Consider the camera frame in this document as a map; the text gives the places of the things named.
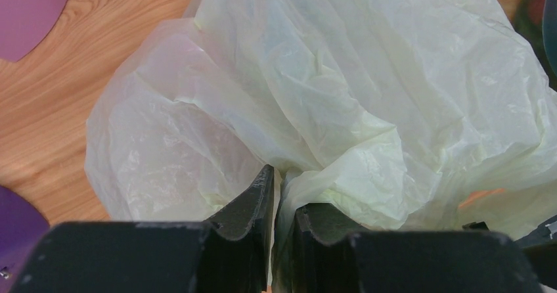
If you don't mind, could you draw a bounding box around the pale green plastic bag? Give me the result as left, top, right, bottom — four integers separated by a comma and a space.
85, 0, 556, 292

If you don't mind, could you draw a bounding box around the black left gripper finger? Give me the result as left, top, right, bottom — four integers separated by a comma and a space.
11, 165, 275, 292

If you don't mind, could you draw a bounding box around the purple metronome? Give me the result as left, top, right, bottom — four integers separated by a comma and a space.
1, 187, 49, 292

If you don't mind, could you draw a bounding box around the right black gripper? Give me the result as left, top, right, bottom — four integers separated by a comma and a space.
272, 204, 556, 292

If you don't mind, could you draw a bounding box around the pink metronome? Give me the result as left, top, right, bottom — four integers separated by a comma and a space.
1, 0, 67, 62

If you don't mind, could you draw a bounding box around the grey transparent fruit basket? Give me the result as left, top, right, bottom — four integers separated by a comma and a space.
512, 0, 556, 90

